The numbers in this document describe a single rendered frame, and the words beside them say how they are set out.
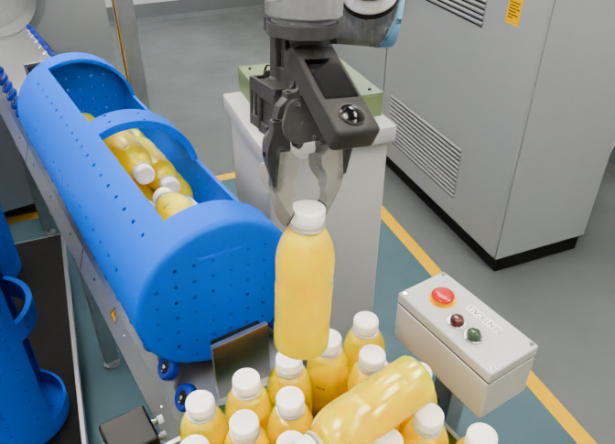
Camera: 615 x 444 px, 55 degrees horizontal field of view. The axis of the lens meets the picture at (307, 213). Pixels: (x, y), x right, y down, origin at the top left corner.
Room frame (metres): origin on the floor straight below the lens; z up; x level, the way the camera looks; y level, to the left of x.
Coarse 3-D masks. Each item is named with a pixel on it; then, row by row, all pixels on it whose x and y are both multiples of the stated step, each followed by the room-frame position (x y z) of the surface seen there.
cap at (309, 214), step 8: (304, 200) 0.55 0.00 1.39; (312, 200) 0.55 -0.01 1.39; (296, 208) 0.53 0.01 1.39; (304, 208) 0.53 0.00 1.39; (312, 208) 0.53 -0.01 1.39; (320, 208) 0.53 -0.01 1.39; (296, 216) 0.52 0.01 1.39; (304, 216) 0.51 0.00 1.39; (312, 216) 0.51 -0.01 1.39; (320, 216) 0.52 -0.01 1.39; (296, 224) 0.52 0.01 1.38; (304, 224) 0.51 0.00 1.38; (312, 224) 0.51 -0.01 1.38; (320, 224) 0.52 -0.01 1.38
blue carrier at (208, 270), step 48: (48, 96) 1.25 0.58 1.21; (96, 96) 1.47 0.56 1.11; (48, 144) 1.12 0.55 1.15; (96, 144) 1.00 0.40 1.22; (96, 192) 0.88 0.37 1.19; (96, 240) 0.81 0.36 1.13; (144, 240) 0.72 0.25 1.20; (192, 240) 0.70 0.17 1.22; (240, 240) 0.74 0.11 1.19; (144, 288) 0.65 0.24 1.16; (192, 288) 0.69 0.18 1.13; (240, 288) 0.73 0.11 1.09; (144, 336) 0.64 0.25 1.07; (192, 336) 0.68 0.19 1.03
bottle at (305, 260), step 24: (288, 240) 0.51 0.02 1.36; (312, 240) 0.51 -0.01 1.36; (288, 264) 0.50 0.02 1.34; (312, 264) 0.50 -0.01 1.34; (288, 288) 0.49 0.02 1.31; (312, 288) 0.49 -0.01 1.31; (288, 312) 0.49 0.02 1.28; (312, 312) 0.49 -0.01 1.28; (288, 336) 0.49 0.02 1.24; (312, 336) 0.49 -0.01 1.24
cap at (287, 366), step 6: (276, 354) 0.59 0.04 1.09; (282, 354) 0.59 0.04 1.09; (276, 360) 0.58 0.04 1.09; (282, 360) 0.58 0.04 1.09; (288, 360) 0.58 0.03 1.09; (294, 360) 0.58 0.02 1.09; (300, 360) 0.58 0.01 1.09; (276, 366) 0.58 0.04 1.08; (282, 366) 0.57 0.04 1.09; (288, 366) 0.57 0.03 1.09; (294, 366) 0.57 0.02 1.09; (300, 366) 0.58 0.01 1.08; (282, 372) 0.57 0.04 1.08; (288, 372) 0.57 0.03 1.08; (294, 372) 0.57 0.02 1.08
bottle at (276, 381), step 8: (304, 368) 0.59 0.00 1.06; (272, 376) 0.58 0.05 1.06; (280, 376) 0.57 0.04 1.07; (288, 376) 0.57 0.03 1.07; (296, 376) 0.57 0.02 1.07; (304, 376) 0.58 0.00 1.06; (272, 384) 0.57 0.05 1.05; (280, 384) 0.57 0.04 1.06; (288, 384) 0.56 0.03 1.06; (296, 384) 0.56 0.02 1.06; (304, 384) 0.57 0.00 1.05; (272, 392) 0.57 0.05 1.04; (304, 392) 0.56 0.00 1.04; (272, 400) 0.56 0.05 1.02; (272, 408) 0.57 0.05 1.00
